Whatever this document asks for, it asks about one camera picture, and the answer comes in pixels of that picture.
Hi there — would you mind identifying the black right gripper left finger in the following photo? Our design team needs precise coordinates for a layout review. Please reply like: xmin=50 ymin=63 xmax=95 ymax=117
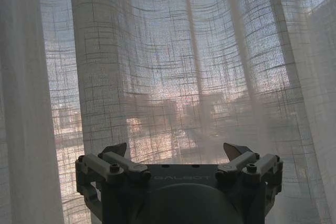
xmin=75 ymin=142 xmax=151 ymax=210

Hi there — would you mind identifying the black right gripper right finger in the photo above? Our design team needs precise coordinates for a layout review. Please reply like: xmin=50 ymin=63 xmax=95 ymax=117
xmin=214 ymin=142 xmax=284 ymax=211

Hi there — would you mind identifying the sheer white crosshatch curtain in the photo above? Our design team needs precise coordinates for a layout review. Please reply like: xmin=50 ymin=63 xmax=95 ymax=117
xmin=0 ymin=0 xmax=336 ymax=224

